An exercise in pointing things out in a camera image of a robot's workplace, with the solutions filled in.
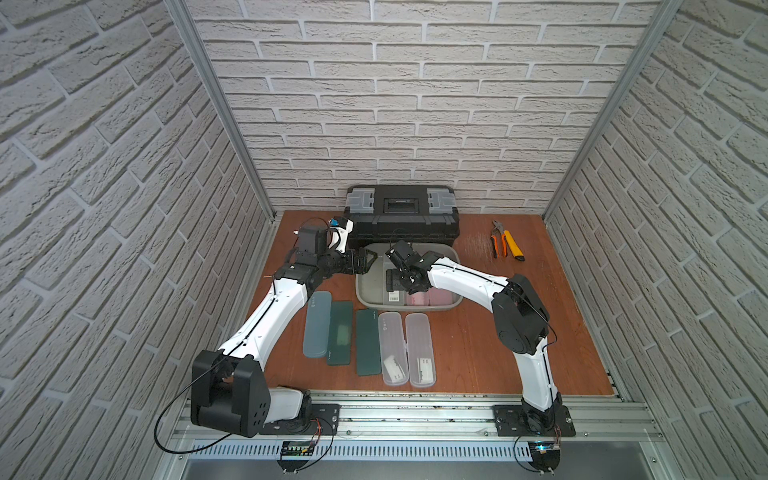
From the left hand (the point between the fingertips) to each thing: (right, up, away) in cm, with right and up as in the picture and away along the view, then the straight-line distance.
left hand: (367, 249), depth 81 cm
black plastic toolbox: (+5, +11, +16) cm, 20 cm away
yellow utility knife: (+53, 0, +28) cm, 60 cm away
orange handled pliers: (+49, +8, +33) cm, 60 cm away
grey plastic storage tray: (0, -14, +14) cm, 20 cm away
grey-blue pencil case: (-17, -24, +9) cm, 31 cm away
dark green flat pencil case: (0, -28, +4) cm, 28 cm away
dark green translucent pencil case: (-9, -29, +4) cm, 30 cm away
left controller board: (-17, -50, -9) cm, 53 cm away
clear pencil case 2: (+15, -31, +2) cm, 35 cm away
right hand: (+10, -11, +13) cm, 20 cm away
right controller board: (+44, -49, -11) cm, 67 cm away
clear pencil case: (+7, -31, +2) cm, 32 cm away
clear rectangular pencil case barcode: (+8, -16, +12) cm, 21 cm away
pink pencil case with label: (+15, -17, +13) cm, 26 cm away
